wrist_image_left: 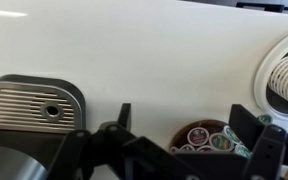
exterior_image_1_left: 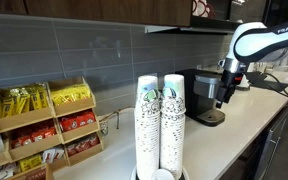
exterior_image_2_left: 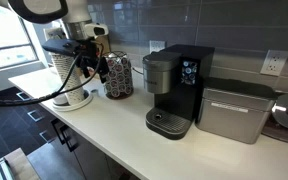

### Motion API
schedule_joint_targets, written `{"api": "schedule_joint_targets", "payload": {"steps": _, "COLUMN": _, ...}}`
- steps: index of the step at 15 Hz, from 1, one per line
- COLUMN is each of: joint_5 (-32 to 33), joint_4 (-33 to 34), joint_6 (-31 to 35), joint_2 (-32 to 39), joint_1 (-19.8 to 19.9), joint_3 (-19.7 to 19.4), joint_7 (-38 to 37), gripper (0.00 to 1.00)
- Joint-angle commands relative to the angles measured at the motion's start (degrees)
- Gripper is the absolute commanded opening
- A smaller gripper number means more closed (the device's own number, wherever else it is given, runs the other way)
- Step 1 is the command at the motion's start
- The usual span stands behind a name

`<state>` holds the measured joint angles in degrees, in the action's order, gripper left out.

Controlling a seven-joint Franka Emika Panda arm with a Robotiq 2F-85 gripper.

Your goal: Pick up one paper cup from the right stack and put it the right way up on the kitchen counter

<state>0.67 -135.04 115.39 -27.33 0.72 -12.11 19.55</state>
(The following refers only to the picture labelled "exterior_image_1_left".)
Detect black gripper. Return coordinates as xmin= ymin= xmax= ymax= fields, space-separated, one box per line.
xmin=216 ymin=70 xmax=243 ymax=108

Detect right paper cup stack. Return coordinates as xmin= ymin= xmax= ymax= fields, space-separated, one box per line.
xmin=160 ymin=74 xmax=186 ymax=180

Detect red packets middle left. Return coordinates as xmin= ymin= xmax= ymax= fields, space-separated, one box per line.
xmin=11 ymin=125 xmax=57 ymax=149

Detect black single-serve coffee maker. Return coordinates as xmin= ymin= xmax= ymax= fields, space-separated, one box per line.
xmin=176 ymin=69 xmax=225 ymax=127

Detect yellow packets upper left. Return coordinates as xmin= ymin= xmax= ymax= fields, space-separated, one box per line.
xmin=0 ymin=83 xmax=48 ymax=118

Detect dark lower cabinet with handles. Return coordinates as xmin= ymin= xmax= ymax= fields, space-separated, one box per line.
xmin=227 ymin=104 xmax=288 ymax=180

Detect red packets lower right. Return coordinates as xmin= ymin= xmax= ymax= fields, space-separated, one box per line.
xmin=66 ymin=133 xmax=100 ymax=156

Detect red packets middle right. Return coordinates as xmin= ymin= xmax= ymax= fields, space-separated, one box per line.
xmin=59 ymin=110 xmax=96 ymax=132

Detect red packets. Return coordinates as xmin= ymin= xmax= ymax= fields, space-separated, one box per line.
xmin=59 ymin=110 xmax=96 ymax=132
xmin=66 ymin=133 xmax=100 ymax=156
xmin=11 ymin=125 xmax=57 ymax=149

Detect wooden condiment organizer rack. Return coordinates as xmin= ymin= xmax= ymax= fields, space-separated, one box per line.
xmin=0 ymin=77 xmax=103 ymax=172

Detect wire coffee pod carousel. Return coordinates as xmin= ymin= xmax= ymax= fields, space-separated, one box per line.
xmin=99 ymin=106 xmax=133 ymax=138

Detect stack of white cup lids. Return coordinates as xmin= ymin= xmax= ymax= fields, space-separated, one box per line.
xmin=151 ymin=169 xmax=175 ymax=180

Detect yellow sweetener packets upper right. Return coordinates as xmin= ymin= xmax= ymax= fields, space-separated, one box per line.
xmin=51 ymin=84 xmax=91 ymax=106

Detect paper cup stack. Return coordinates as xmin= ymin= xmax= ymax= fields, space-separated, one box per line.
xmin=160 ymin=74 xmax=186 ymax=180
xmin=134 ymin=75 xmax=160 ymax=180

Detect white round cup tray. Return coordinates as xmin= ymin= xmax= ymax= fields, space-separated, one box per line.
xmin=129 ymin=165 xmax=190 ymax=180

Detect dark wooden upper cabinet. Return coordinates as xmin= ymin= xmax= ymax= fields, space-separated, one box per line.
xmin=0 ymin=0 xmax=193 ymax=26

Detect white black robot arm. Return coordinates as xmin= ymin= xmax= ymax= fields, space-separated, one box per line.
xmin=215 ymin=22 xmax=288 ymax=108

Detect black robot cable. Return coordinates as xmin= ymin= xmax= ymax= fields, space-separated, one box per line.
xmin=245 ymin=71 xmax=288 ymax=104

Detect left paper cup stack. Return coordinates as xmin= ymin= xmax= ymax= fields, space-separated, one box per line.
xmin=134 ymin=75 xmax=160 ymax=180

